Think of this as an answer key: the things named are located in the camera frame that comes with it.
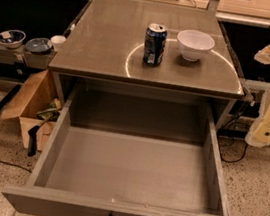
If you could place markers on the blue pepsi can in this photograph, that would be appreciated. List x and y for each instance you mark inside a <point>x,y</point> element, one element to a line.
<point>155,40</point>

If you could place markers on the open grey top drawer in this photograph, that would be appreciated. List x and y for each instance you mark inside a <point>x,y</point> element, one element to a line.
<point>129,156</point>

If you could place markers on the grey cabinet with steel top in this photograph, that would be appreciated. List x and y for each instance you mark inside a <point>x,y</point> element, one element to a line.
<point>108,44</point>

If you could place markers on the white ceramic bowl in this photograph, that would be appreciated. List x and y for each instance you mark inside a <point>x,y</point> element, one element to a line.
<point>193,44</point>

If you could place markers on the small white cup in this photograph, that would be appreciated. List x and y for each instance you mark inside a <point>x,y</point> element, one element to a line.
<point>57,42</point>

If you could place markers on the dark blue bowl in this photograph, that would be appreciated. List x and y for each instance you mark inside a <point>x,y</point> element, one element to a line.
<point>39,45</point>

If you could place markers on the open cardboard box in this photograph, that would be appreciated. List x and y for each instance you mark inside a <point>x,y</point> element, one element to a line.
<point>35,95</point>

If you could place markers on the grey side shelf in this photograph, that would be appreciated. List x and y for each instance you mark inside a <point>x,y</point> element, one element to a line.
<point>35,61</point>

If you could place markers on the black handled tool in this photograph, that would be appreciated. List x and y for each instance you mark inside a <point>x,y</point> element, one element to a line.
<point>32,146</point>

